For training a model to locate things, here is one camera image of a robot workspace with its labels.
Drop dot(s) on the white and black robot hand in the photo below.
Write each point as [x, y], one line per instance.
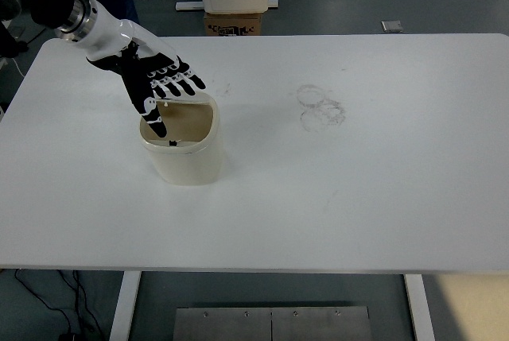
[135, 74]

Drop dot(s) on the cream trash bin with lid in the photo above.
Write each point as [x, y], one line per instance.
[187, 162]

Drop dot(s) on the white table foot bar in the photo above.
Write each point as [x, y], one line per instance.
[189, 5]

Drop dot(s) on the brown printed cardboard box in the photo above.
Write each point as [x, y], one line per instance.
[232, 23]

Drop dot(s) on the white table leg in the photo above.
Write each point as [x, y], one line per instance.
[125, 305]
[418, 309]

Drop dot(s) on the small grey flat packet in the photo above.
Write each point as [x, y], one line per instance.
[392, 25]

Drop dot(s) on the grey metal plate with screws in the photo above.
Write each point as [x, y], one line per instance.
[238, 325]

